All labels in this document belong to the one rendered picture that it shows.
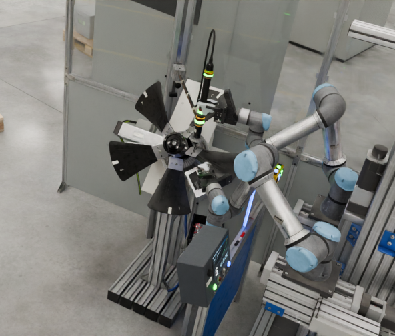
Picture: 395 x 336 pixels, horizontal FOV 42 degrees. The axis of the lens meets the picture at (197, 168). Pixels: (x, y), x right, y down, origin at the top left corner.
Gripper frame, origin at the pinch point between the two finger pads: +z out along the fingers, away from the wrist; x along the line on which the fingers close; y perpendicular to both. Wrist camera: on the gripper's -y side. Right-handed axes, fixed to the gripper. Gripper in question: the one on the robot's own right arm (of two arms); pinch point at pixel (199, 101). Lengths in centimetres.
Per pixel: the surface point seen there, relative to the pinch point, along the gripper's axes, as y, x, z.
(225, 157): 26.8, 0.0, -18.3
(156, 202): 49, -23, 9
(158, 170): 53, 11, 18
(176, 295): 140, 9, -6
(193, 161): 37.5, 5.4, -1.5
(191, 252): 23, -81, -20
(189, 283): 31, -88, -22
